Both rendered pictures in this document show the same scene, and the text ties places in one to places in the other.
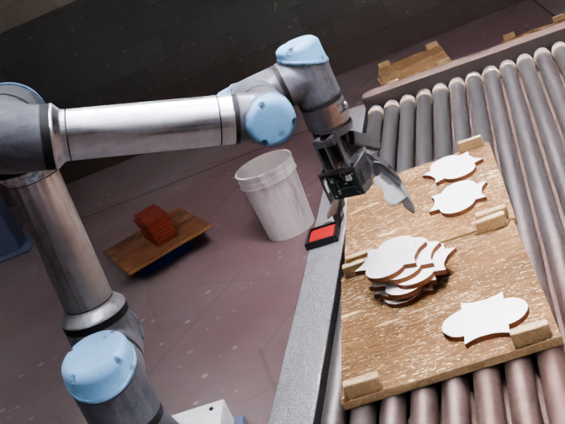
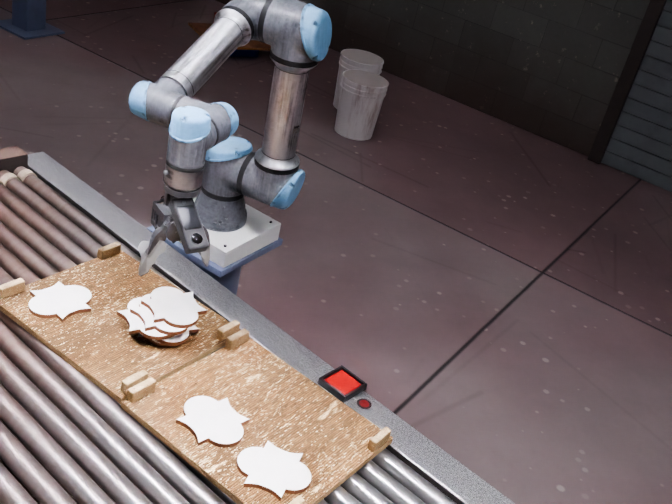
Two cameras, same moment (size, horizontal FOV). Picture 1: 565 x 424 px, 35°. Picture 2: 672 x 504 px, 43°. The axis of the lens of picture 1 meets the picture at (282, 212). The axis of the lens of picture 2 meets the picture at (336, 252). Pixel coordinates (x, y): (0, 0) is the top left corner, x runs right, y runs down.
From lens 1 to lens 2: 265 cm
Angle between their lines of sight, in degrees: 93
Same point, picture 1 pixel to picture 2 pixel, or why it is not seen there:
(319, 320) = (224, 308)
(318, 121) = not seen: hidden behind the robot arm
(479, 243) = (132, 369)
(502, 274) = (80, 340)
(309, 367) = (185, 277)
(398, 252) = (169, 308)
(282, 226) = not seen: outside the picture
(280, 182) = not seen: outside the picture
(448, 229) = (185, 384)
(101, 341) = (234, 147)
